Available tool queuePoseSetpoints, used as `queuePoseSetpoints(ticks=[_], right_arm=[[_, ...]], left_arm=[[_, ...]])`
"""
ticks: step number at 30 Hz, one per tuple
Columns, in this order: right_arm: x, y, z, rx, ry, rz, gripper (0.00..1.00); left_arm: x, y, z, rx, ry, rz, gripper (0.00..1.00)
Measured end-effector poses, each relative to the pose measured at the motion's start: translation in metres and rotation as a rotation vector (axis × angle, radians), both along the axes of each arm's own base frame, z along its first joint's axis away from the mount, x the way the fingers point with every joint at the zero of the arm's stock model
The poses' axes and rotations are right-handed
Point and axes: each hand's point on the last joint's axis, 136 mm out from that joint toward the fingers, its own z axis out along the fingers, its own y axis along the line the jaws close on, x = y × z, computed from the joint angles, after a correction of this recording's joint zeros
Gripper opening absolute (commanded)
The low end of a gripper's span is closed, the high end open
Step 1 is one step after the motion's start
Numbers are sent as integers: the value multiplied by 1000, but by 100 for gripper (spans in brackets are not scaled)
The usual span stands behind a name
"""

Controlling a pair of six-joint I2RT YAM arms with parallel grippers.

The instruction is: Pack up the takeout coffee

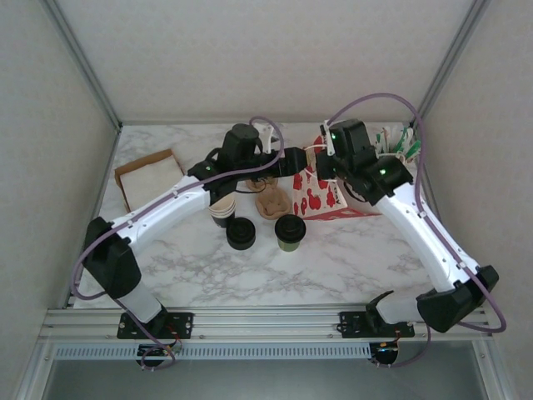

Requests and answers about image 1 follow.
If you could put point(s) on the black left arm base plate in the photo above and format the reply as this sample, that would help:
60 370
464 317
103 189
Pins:
183 325

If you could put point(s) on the brown cardboard napkin tray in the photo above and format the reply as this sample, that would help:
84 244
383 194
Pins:
141 160

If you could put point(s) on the black lidded coffee cup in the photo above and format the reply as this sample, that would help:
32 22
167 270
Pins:
240 233

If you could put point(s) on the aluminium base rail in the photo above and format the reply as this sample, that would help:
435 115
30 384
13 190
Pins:
266 323

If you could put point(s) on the black plastic cup lid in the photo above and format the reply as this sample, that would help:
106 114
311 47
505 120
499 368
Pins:
290 227

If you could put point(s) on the stack of paper cups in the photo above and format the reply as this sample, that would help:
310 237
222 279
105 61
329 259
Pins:
222 212

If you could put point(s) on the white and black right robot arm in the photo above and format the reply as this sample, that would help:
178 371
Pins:
416 233

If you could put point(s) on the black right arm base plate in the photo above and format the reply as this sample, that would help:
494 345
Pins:
350 325

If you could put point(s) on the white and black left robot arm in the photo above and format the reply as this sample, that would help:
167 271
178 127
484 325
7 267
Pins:
166 208

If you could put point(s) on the aluminium table side rail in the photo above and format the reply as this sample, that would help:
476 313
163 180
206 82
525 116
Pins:
100 187

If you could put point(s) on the brown pulp cup carrier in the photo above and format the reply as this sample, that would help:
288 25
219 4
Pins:
272 204

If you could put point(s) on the red printed paper gift bag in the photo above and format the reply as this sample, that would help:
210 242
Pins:
316 200

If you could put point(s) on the aluminium frame post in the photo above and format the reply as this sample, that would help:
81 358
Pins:
83 62
449 58

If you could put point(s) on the white napkin stack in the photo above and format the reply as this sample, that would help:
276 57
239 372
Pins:
150 183

